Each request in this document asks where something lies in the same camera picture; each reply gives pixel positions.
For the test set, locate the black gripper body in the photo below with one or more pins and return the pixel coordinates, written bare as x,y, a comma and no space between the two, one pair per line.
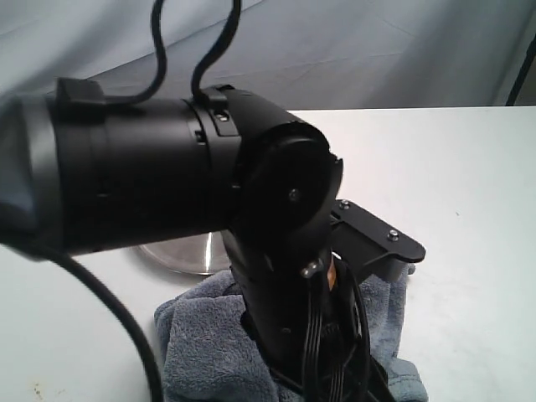
303,307

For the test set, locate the grey-blue fluffy towel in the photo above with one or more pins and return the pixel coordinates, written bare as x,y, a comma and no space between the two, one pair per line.
207,355

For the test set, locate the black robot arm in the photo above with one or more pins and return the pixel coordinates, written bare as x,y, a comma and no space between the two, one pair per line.
81,174

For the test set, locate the round stainless steel plate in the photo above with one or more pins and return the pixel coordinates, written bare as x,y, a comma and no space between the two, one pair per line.
200,255

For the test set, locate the grey backdrop cloth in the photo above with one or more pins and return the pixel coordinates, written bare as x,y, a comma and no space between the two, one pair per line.
299,54

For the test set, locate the black light stand pole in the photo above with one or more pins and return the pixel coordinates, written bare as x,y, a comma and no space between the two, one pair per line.
522,91

